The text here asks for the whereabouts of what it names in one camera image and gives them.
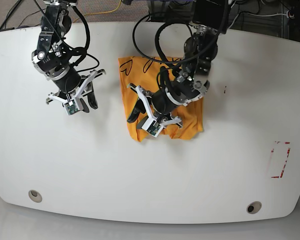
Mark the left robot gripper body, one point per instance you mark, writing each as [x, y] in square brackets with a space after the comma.
[171, 95]

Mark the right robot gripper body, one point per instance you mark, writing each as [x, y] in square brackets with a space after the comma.
[54, 64]

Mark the orange yellow t-shirt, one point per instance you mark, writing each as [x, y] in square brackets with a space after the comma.
[142, 72]

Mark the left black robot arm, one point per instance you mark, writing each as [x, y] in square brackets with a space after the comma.
[210, 19]

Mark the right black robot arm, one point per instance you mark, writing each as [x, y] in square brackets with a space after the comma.
[55, 24]

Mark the red tape rectangle marking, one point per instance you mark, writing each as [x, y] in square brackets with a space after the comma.
[278, 159]

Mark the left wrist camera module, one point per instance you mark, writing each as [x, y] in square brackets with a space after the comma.
[154, 129]

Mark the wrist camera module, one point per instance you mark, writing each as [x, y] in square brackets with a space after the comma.
[70, 107]
[154, 129]

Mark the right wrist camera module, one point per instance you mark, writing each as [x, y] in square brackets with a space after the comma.
[70, 107]

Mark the left table cable grommet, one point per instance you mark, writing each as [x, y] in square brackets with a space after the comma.
[35, 196]

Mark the table cable grommet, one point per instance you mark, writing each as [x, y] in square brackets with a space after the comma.
[35, 196]
[254, 207]

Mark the right table cable grommet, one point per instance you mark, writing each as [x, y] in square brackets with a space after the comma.
[254, 207]

